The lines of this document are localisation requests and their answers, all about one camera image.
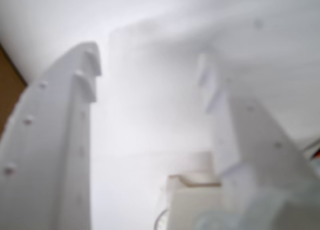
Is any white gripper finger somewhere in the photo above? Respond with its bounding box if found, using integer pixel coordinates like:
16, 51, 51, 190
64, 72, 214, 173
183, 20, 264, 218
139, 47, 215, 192
0, 41, 102, 230
196, 53, 320, 230

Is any brown cardboard box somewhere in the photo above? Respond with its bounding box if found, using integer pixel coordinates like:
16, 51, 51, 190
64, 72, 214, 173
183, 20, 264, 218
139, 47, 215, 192
0, 42, 28, 140

